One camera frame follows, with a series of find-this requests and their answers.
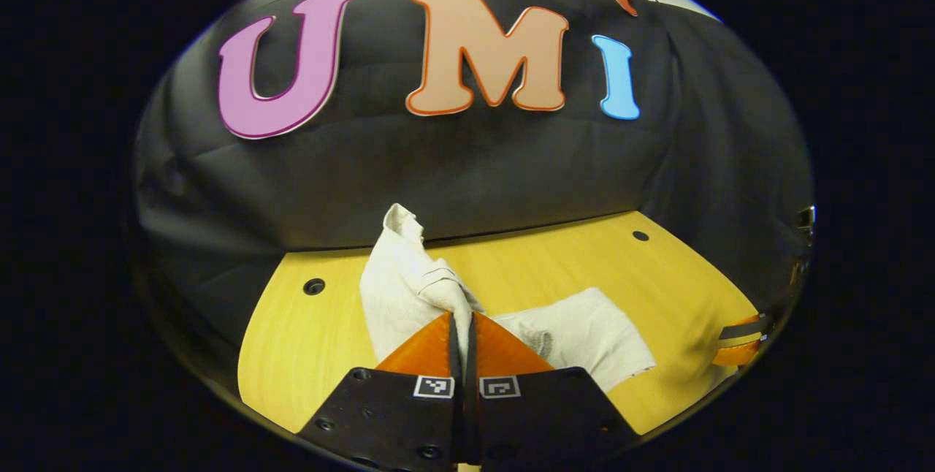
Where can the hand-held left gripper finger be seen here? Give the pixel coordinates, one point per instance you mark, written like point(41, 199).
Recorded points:
point(457, 413)
point(472, 413)

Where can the white jeans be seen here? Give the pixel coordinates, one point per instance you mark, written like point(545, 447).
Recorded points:
point(402, 289)

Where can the black backdrop cloth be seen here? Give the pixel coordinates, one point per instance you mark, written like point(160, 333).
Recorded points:
point(467, 172)

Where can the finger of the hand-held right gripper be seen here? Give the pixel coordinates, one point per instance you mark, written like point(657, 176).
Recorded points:
point(741, 344)

